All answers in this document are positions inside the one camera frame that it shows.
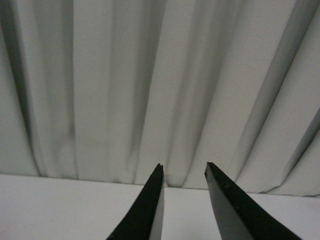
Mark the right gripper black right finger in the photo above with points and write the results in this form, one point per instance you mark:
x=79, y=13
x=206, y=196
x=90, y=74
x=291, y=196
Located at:
x=237, y=215

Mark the grey pleated curtain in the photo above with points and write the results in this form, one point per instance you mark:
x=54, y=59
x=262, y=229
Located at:
x=104, y=90

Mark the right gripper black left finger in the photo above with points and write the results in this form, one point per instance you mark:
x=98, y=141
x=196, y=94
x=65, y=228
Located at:
x=144, y=220

